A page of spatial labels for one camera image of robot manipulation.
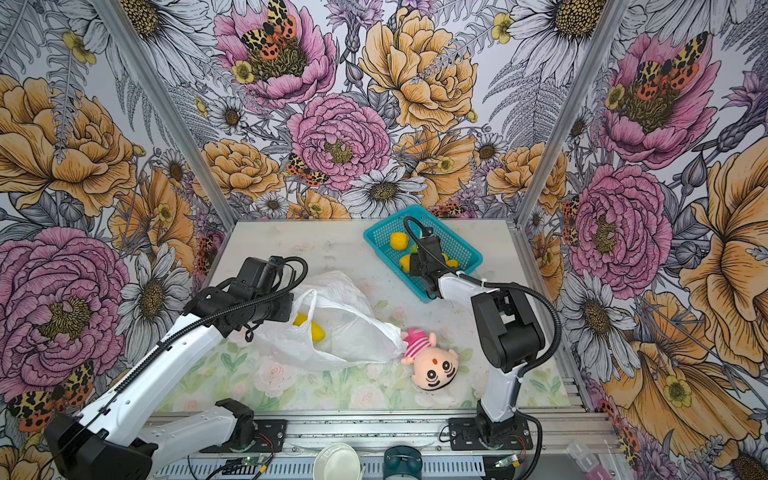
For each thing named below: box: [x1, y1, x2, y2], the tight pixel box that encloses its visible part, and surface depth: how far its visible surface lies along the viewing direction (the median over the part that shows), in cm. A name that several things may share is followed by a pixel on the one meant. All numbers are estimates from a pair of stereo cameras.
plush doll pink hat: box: [401, 328, 459, 390], surface depth 80 cm
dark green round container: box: [383, 445, 423, 480], surface depth 65 cm
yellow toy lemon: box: [390, 232, 409, 251], surface depth 112 cm
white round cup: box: [313, 442, 361, 480], surface depth 71 cm
